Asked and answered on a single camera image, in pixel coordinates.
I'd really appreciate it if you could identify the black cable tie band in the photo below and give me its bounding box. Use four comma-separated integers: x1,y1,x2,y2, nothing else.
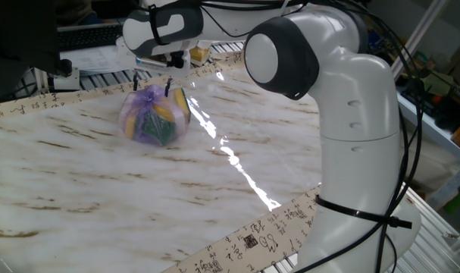
314,194,413,230

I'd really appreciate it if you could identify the black monitor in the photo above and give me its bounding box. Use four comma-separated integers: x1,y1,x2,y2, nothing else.
0,0,62,98

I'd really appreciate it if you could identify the slanted aluminium profile post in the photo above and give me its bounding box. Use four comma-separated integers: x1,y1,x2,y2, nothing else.
390,0,445,81

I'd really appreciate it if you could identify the beige calligraphy print cloth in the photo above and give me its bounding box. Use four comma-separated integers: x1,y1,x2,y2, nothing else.
0,49,324,273

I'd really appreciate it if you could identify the glossy marble pattern sheet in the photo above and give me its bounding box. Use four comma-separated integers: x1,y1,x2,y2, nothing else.
0,70,324,273

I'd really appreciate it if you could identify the black forearm strap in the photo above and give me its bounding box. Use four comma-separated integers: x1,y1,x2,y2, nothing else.
147,3,167,47

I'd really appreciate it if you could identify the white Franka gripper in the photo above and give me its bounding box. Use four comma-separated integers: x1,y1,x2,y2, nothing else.
115,36,192,96

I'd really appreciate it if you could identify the small yellow box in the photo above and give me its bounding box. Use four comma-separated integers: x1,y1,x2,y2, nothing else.
189,45,211,67

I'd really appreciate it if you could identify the black computer keyboard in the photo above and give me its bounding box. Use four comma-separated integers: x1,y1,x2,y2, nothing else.
57,23,124,52

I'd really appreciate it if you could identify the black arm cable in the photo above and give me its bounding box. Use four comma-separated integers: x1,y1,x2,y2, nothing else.
199,0,424,273

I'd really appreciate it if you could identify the grey metal shelf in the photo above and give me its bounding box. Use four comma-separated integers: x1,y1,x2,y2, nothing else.
396,89,460,212

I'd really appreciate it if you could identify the white mount with black knob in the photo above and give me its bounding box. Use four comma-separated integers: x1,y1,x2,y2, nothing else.
47,58,81,92

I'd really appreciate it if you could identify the white printed paper stack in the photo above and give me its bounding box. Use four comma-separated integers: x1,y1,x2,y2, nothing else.
59,44,136,76

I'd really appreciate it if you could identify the purple plastic bag of items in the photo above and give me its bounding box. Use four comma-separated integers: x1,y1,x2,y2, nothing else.
117,84,192,147

